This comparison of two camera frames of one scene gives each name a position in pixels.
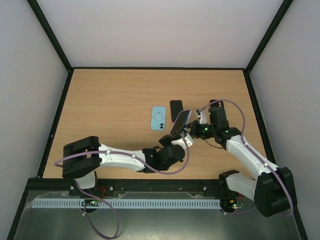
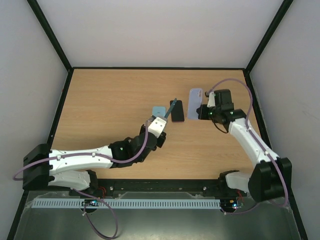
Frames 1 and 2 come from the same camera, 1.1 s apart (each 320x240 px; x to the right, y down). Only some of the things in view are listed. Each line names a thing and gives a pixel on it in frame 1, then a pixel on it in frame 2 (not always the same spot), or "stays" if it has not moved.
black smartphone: (176, 107) stays
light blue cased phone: (158, 119) stays
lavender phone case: (181, 121) -> (195, 100)
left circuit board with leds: (91, 202) stays
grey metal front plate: (147, 224) stays
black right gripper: (192, 127) -> (202, 112)
